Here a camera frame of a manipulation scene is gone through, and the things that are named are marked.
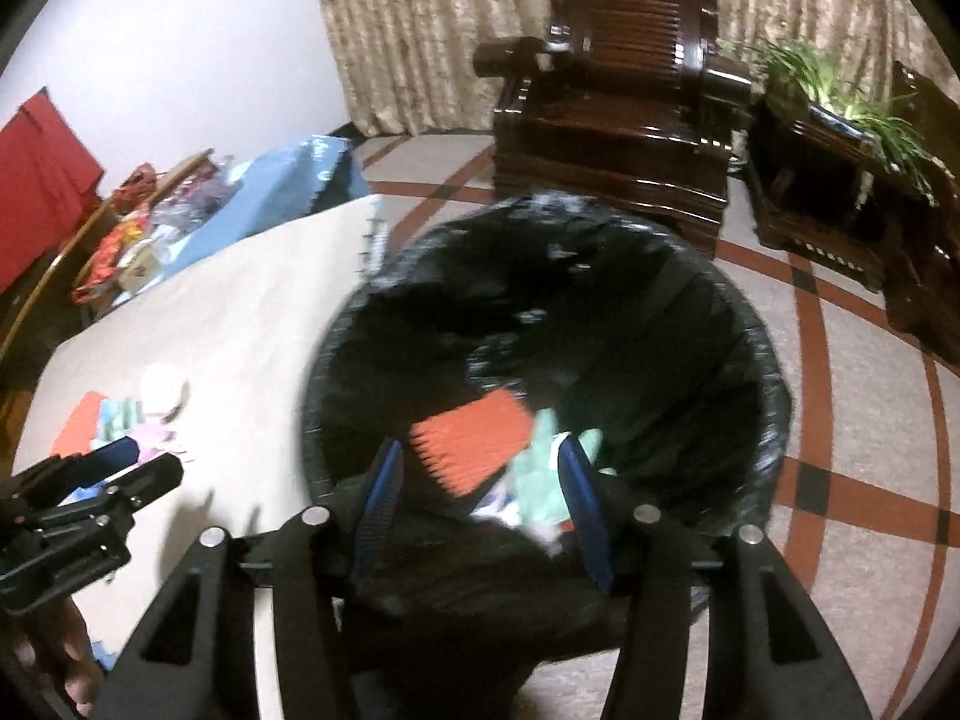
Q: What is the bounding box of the crumpled white tissue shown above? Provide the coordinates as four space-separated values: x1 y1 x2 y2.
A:
141 362 190 421

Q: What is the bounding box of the dark wooden side table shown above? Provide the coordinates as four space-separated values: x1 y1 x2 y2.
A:
746 94 960 295

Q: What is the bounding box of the blue tablecloth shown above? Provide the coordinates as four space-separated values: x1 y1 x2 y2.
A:
154 136 373 280

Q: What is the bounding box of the red cloth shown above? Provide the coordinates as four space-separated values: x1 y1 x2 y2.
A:
0 86 106 295

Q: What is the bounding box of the green paper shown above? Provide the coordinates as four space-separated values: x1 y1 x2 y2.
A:
504 409 605 542

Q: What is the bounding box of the round wooden table rim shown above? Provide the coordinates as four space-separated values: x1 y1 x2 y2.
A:
0 195 125 361

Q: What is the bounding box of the crumpled red wrapper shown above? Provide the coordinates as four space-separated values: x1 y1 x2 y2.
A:
112 163 160 205

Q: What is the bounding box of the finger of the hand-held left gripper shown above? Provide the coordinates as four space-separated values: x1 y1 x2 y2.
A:
111 454 185 512
11 436 142 505

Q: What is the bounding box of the trash bin with black bag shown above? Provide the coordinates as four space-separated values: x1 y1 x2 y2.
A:
300 193 794 720

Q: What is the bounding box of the green paper scrap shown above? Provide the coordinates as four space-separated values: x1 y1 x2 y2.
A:
97 397 145 442

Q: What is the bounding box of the beige patterned curtain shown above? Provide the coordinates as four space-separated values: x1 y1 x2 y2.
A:
306 0 960 142

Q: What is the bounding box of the person's left hand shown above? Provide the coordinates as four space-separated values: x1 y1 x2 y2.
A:
11 598 103 718

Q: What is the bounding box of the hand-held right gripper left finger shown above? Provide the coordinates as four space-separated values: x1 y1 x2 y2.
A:
94 436 406 720

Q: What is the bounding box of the dark wooden armchair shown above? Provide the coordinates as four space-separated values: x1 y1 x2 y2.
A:
885 60 960 362
472 0 755 257

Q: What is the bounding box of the red paper piece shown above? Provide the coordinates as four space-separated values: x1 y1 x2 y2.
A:
56 390 103 460

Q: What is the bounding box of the green potted plant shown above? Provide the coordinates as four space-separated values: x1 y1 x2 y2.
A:
742 36 947 190

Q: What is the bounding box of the pink paper scrap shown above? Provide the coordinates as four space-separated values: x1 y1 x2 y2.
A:
131 424 185 460

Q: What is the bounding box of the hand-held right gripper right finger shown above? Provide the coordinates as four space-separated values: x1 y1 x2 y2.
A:
556 435 875 720

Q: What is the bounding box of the orange ribbed paper piece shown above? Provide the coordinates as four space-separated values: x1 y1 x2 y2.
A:
409 392 533 497

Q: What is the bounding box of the red snack packet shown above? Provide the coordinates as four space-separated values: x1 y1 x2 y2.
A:
73 223 152 305

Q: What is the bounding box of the gold box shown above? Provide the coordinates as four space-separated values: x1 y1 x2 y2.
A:
118 247 163 293

